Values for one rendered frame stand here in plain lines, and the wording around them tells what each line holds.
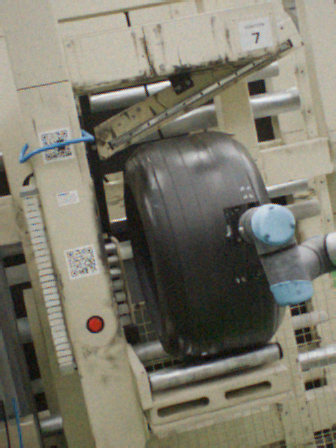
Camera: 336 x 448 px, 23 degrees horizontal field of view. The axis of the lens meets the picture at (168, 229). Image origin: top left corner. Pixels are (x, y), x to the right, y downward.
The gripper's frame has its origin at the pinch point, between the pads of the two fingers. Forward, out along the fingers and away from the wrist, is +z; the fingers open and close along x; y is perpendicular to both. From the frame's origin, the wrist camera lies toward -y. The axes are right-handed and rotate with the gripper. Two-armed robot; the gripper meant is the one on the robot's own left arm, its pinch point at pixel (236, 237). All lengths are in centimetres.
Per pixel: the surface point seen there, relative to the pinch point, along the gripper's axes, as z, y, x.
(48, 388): 103, -39, 51
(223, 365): 17.7, -30.5, 5.9
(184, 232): 1.9, 3.7, 10.9
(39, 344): 100, -24, 50
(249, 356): 17.8, -29.9, -1.0
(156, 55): 42, 52, 1
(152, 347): 46, -26, 19
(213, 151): 11.8, 21.0, -1.9
